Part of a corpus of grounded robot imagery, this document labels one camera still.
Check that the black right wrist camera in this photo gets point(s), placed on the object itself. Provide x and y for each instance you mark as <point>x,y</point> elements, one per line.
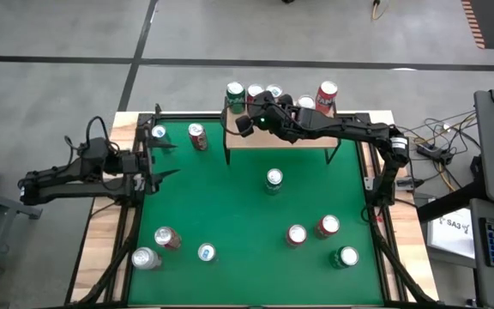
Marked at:
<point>244,125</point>

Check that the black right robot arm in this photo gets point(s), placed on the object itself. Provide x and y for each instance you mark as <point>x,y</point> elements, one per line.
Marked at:
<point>350,129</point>

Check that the white paper sign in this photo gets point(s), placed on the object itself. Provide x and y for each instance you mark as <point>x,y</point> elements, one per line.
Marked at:
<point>448,240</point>

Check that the wooden shelf with black legs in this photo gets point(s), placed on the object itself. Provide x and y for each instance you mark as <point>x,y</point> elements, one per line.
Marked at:
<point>255,144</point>

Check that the white pink raspberry lime can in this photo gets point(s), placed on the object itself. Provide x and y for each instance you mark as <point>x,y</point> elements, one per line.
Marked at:
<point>306,101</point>

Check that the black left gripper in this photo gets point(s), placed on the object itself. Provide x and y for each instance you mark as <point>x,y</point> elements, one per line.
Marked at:
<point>146,161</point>

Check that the red Coca-Cola can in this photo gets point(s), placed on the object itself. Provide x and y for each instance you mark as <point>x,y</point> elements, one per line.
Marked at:
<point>170,241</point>
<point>254,91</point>
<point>198,139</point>

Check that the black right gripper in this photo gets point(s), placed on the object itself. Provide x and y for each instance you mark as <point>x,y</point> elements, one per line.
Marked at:
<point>277,120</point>

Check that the green Sprite can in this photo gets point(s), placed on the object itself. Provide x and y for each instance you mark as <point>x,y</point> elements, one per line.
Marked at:
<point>343,257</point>
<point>273,184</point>
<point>236,101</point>

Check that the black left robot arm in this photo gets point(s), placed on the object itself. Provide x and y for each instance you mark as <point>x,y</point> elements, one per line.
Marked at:
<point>58,180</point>

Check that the black aluminium table frame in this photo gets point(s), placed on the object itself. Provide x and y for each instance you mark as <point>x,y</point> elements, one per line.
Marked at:
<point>385,274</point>

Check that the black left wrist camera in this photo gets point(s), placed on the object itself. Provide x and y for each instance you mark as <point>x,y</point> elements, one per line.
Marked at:
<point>131,165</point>

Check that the black stand beam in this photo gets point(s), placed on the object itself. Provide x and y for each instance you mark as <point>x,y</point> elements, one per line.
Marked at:
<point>448,204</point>

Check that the plain silver beverage can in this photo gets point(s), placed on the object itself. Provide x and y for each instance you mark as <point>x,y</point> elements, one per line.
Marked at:
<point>146,258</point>

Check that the red Fanta strawberry can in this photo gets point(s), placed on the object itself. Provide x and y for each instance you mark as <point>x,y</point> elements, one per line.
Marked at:
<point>326,96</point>
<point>326,227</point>
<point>296,235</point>

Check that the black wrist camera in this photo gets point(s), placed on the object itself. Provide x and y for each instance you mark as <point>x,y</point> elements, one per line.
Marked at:
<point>244,125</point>
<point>131,165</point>

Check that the green table mat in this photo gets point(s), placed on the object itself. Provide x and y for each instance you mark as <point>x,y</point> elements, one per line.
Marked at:
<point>251,279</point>

